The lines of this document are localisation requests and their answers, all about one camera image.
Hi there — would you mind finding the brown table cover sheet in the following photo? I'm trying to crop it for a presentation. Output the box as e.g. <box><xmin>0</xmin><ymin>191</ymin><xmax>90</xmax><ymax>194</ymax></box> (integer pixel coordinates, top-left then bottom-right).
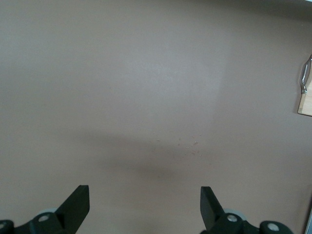
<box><xmin>0</xmin><ymin>0</ymin><xmax>312</xmax><ymax>234</ymax></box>

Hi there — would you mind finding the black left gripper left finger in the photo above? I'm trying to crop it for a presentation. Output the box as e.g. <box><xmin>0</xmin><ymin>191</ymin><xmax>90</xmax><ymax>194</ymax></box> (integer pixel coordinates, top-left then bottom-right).
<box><xmin>0</xmin><ymin>185</ymin><xmax>90</xmax><ymax>234</ymax></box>

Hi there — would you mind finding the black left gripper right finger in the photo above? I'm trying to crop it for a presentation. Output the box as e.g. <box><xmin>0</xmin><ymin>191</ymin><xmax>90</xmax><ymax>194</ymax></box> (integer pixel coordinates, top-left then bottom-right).
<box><xmin>200</xmin><ymin>186</ymin><xmax>293</xmax><ymax>234</ymax></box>

